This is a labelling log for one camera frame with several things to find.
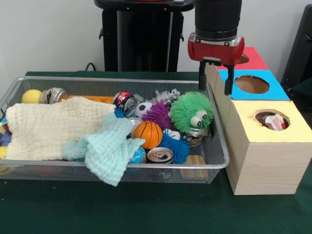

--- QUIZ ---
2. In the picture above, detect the mint waffle cloth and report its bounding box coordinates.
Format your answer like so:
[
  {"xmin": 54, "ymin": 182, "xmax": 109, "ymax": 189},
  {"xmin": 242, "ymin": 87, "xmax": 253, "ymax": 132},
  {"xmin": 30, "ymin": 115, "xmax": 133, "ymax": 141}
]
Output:
[{"xmin": 62, "ymin": 113, "xmax": 145, "ymax": 187}]

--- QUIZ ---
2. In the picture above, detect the yellow ball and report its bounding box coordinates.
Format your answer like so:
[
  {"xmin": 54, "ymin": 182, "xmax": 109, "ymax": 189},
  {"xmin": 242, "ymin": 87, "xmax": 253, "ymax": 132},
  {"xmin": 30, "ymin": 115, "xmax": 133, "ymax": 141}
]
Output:
[{"xmin": 21, "ymin": 89, "xmax": 43, "ymax": 104}]

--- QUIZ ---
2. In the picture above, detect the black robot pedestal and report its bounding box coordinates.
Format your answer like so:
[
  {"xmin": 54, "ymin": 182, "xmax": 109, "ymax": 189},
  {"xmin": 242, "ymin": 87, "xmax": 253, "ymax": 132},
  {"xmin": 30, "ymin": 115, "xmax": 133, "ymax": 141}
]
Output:
[{"xmin": 94, "ymin": 0, "xmax": 195, "ymax": 73}]

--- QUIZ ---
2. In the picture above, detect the green spiky ball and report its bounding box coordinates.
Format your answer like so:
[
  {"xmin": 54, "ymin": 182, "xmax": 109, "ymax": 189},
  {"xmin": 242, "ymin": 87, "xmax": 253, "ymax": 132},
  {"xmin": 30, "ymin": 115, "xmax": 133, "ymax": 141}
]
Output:
[{"xmin": 169, "ymin": 92, "xmax": 215, "ymax": 133}]

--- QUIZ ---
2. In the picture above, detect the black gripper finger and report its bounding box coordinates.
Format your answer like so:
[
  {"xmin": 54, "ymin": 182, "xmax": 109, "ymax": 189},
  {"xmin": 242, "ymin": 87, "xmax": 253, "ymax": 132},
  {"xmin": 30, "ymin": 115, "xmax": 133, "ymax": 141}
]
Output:
[
  {"xmin": 198, "ymin": 59, "xmax": 207, "ymax": 92},
  {"xmin": 224, "ymin": 63, "xmax": 234, "ymax": 96}
]

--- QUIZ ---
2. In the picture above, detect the crushed silver drink can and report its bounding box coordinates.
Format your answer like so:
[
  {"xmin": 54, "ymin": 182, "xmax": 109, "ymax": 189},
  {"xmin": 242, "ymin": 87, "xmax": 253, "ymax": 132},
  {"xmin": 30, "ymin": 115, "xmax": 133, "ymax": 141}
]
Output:
[{"xmin": 40, "ymin": 87, "xmax": 69, "ymax": 105}]

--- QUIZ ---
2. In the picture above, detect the flattened silver can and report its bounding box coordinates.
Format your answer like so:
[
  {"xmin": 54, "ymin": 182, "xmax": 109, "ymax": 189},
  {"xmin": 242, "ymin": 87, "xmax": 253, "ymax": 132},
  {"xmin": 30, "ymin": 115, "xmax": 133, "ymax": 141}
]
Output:
[{"xmin": 147, "ymin": 147, "xmax": 175, "ymax": 164}]

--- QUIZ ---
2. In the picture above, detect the multicoloured patterned cloth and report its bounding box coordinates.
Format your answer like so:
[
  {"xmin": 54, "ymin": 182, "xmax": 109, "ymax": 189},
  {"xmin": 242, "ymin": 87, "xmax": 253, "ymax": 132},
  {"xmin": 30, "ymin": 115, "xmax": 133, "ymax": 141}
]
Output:
[{"xmin": 265, "ymin": 113, "xmax": 288, "ymax": 131}]

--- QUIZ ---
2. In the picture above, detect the cream waffle cloth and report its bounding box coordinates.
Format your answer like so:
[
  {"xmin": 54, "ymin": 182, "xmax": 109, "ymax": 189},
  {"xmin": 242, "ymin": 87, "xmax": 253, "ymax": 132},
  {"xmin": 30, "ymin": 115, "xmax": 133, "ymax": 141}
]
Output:
[{"xmin": 5, "ymin": 96, "xmax": 117, "ymax": 161}]

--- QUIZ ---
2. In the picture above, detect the purple spiky ball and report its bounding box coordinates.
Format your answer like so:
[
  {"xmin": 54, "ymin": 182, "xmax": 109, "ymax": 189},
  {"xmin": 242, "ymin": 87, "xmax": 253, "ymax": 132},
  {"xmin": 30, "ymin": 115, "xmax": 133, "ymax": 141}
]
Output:
[{"xmin": 142, "ymin": 101, "xmax": 174, "ymax": 130}]

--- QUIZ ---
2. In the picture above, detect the grey toy robot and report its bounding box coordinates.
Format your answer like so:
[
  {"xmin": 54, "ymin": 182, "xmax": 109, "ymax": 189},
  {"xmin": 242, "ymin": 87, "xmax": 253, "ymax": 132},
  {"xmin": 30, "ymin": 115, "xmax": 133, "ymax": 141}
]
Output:
[{"xmin": 155, "ymin": 89, "xmax": 181, "ymax": 105}]

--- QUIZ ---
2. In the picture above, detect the small soccer ball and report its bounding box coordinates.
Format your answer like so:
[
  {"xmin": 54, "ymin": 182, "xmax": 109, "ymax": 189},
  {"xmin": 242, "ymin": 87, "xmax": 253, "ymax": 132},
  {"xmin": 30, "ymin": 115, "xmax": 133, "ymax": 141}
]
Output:
[{"xmin": 134, "ymin": 101, "xmax": 154, "ymax": 119}]

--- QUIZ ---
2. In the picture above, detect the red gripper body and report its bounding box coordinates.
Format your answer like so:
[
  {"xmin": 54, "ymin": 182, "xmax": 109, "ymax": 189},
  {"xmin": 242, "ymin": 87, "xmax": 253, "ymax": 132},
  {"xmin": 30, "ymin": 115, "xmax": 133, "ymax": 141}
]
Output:
[{"xmin": 188, "ymin": 33, "xmax": 245, "ymax": 66}]

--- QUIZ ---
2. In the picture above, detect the shallow clear mesh bin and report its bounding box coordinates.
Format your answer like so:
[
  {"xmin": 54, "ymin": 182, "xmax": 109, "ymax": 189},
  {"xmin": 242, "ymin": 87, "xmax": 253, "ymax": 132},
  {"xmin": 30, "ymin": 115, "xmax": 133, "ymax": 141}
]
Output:
[{"xmin": 0, "ymin": 76, "xmax": 230, "ymax": 184}]

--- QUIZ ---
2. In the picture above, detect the blue spiky ball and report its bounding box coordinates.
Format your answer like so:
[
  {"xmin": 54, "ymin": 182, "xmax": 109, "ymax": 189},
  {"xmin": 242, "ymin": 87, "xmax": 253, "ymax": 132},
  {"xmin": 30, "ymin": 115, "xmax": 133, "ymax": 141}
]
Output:
[{"xmin": 158, "ymin": 129, "xmax": 190, "ymax": 164}]

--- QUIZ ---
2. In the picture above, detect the wooden box with three holes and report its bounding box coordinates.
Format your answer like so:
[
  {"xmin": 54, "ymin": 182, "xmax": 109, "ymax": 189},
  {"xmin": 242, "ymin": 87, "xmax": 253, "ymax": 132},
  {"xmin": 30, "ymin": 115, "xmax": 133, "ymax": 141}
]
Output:
[{"xmin": 203, "ymin": 46, "xmax": 312, "ymax": 195}]

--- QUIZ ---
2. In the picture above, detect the orange toy basketball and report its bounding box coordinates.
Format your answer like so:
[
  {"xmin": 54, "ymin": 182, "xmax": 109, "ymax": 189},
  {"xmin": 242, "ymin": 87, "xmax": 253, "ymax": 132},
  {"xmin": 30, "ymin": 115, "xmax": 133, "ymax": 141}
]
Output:
[{"xmin": 133, "ymin": 121, "xmax": 163, "ymax": 150}]

